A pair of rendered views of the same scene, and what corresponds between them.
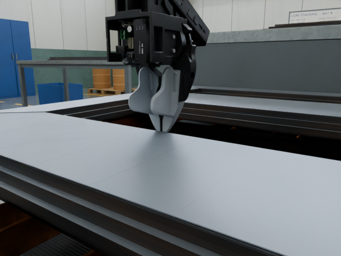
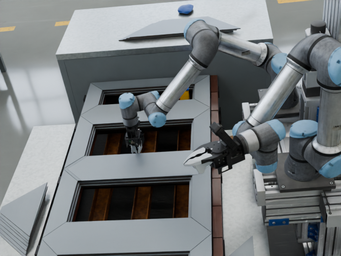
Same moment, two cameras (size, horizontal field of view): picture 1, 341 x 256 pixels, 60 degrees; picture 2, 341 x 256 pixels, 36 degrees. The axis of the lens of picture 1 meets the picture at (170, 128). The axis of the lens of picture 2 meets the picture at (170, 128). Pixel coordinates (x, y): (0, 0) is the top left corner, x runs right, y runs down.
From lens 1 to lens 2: 2.32 m
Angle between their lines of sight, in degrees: 35
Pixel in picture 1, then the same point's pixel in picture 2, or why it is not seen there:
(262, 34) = (127, 51)
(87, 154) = (135, 170)
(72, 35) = not seen: outside the picture
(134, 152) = (142, 165)
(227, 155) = (160, 158)
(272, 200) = (173, 167)
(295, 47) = (146, 56)
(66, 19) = not seen: outside the picture
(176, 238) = (164, 178)
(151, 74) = not seen: hidden behind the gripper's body
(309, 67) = (155, 65)
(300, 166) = (174, 156)
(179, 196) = (161, 172)
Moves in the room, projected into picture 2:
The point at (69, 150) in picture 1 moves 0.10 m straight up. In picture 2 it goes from (129, 170) to (126, 155)
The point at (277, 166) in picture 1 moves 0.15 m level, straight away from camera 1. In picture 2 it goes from (170, 158) to (165, 139)
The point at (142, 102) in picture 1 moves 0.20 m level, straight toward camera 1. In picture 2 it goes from (133, 150) to (156, 169)
